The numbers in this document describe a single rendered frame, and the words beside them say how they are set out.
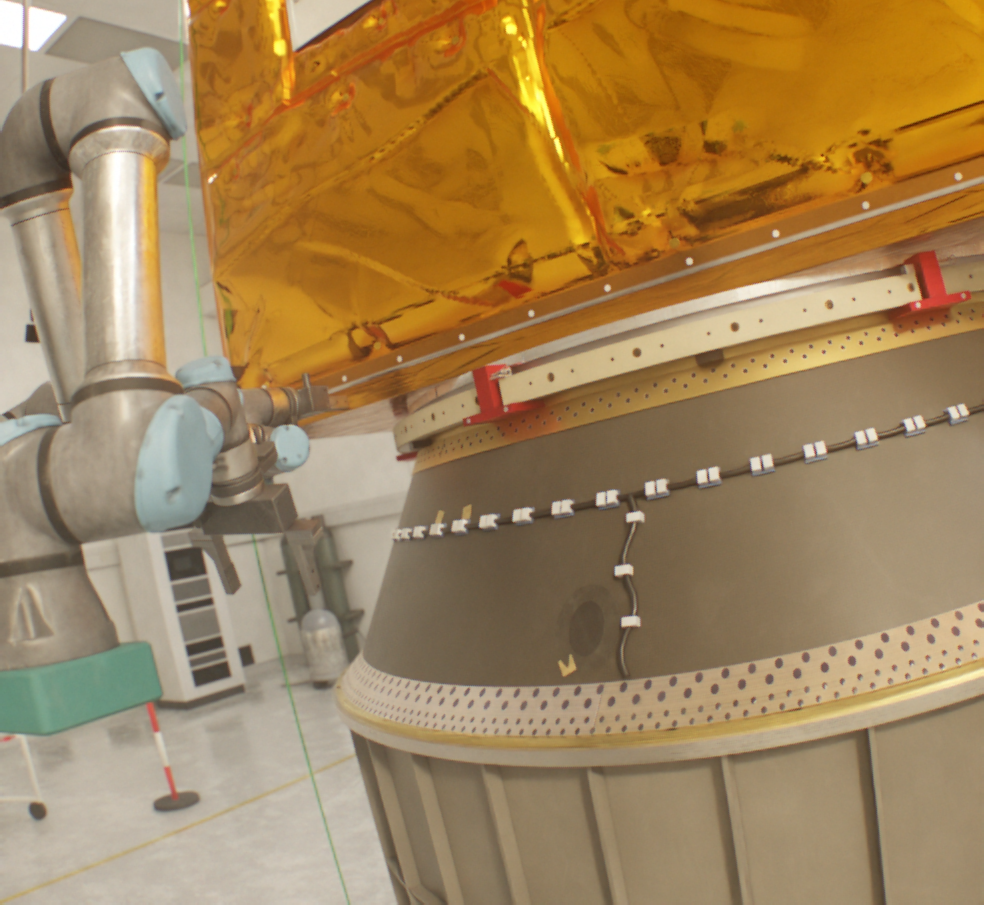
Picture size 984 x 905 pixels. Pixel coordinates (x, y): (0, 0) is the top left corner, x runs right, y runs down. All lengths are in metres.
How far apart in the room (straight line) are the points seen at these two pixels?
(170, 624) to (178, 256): 4.46
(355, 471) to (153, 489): 8.55
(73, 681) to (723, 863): 0.88
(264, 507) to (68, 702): 0.45
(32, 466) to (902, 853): 1.15
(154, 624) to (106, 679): 7.92
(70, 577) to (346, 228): 1.11
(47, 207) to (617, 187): 0.88
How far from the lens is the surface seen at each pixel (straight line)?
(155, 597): 8.64
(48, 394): 1.41
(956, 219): 1.33
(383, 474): 9.05
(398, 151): 1.74
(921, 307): 1.39
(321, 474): 9.66
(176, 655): 8.64
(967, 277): 1.48
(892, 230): 1.34
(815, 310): 1.34
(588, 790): 1.29
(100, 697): 0.84
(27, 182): 1.03
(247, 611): 10.28
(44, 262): 1.03
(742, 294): 1.38
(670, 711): 1.19
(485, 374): 1.50
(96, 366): 0.84
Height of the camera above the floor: 1.53
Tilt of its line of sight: 6 degrees up
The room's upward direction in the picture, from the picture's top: 12 degrees counter-clockwise
